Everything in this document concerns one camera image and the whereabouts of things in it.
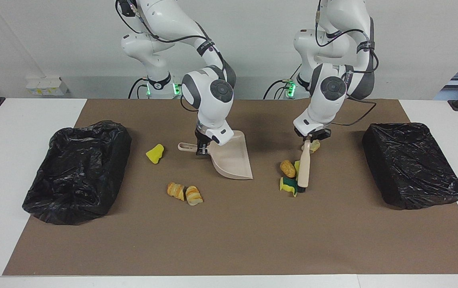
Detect beige plastic dustpan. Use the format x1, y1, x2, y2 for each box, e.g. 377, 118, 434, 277
178, 130, 253, 180

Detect beige hand brush black bristles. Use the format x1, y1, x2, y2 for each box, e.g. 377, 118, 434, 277
297, 138, 314, 194

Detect brown textured bread roll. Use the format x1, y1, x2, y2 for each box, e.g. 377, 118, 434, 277
280, 160, 297, 178

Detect croissant bread piece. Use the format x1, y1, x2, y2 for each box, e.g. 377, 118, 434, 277
185, 186, 204, 206
167, 182, 185, 201

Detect green and yellow sponge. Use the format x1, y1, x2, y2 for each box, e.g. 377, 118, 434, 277
279, 176, 299, 197

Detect black bag lined bin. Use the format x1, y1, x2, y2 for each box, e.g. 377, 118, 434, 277
362, 122, 458, 210
22, 120, 132, 225

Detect brown paper table mat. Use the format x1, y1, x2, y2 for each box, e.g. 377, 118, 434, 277
2, 99, 458, 276

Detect white power box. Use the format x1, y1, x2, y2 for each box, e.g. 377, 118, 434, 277
25, 77, 69, 96

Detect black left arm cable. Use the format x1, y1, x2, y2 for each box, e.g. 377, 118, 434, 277
315, 0, 379, 126

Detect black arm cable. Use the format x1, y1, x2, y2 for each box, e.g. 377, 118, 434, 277
315, 0, 379, 126
115, 0, 237, 112

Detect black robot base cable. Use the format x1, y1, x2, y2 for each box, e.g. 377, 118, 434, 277
263, 64, 305, 100
128, 77, 149, 99

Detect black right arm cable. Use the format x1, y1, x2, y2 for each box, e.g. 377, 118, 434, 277
115, 0, 237, 112

